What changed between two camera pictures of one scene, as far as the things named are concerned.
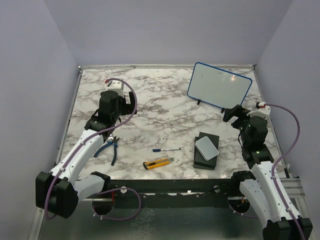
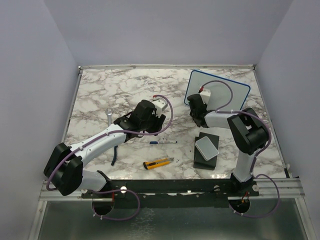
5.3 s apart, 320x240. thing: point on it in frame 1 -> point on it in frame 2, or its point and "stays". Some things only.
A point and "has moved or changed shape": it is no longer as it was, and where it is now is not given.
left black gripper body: [121, 108] -> [153, 124]
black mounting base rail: [169, 193] stays
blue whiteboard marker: [159, 150] -> [153, 142]
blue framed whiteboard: [217, 87] has moved or changed shape
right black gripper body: [242, 127] -> [192, 115]
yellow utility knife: [158, 163] stays
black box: [199, 161] stays
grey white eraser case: [206, 148] stays
